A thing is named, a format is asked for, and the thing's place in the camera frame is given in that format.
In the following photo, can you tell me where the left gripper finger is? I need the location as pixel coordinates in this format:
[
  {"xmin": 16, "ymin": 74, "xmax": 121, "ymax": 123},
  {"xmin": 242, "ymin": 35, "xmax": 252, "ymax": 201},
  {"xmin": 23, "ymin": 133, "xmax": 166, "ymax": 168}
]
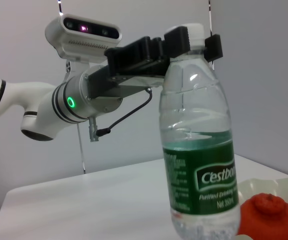
[{"xmin": 204, "ymin": 33, "xmax": 224, "ymax": 62}]

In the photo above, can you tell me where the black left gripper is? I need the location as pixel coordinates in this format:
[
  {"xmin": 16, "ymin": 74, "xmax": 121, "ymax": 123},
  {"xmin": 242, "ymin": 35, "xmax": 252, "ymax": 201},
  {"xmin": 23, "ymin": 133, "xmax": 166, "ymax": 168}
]
[{"xmin": 87, "ymin": 25, "xmax": 192, "ymax": 100}]

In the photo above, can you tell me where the clear green-label water bottle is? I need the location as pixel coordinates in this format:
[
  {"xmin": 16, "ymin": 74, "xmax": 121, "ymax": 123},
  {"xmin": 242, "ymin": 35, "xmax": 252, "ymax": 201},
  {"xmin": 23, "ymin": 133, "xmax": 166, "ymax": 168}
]
[{"xmin": 158, "ymin": 22, "xmax": 242, "ymax": 240}]

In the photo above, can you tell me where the pale green glass fruit plate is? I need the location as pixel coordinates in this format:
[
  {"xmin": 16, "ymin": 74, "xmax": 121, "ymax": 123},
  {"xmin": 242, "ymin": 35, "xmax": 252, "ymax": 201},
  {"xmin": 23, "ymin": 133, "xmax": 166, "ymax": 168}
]
[{"xmin": 235, "ymin": 176, "xmax": 288, "ymax": 240}]

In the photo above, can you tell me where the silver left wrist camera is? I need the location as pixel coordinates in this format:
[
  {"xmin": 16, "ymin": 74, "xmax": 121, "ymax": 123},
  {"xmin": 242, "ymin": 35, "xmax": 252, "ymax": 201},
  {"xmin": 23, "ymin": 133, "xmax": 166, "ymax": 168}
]
[{"xmin": 45, "ymin": 13, "xmax": 123, "ymax": 83}]

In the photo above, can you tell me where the left gripper cable with connector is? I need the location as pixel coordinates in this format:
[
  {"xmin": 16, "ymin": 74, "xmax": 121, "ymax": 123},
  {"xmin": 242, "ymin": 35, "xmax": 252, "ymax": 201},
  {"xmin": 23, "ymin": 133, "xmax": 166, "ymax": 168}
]
[{"xmin": 87, "ymin": 87, "xmax": 153, "ymax": 143}]

